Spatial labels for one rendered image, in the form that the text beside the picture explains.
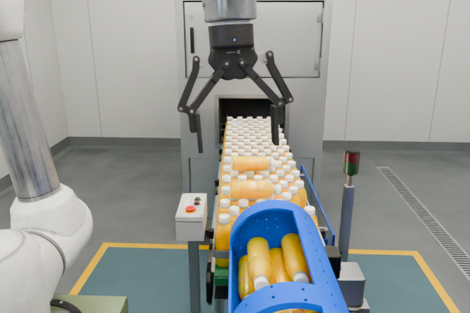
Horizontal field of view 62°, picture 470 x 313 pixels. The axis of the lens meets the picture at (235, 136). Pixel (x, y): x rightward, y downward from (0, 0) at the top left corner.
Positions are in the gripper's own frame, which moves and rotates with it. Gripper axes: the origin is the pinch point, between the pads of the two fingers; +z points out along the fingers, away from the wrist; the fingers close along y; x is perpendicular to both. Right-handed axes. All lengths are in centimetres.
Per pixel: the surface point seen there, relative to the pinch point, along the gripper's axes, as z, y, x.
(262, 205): 32, -12, -42
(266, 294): 34.7, -4.4, -3.3
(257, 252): 42, -8, -32
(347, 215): 59, -56, -80
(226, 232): 49, -1, -60
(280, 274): 47, -13, -27
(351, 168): 37, -56, -78
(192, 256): 64, 12, -72
